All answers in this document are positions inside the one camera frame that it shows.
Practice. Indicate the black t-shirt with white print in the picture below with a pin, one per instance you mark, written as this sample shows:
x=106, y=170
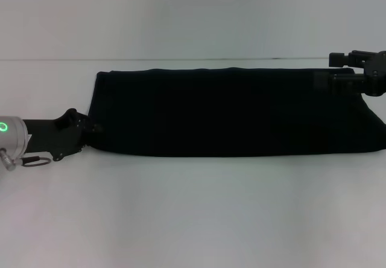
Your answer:
x=226, y=114

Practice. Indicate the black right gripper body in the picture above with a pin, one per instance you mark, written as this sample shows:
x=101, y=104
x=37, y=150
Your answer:
x=377, y=72

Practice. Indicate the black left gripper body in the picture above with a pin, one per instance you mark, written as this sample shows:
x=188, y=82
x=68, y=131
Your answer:
x=51, y=135

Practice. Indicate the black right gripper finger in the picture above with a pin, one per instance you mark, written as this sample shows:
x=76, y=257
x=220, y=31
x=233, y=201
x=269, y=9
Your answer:
x=337, y=81
x=343, y=59

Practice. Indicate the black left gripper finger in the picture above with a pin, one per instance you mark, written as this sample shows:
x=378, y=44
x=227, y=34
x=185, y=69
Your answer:
x=95, y=126

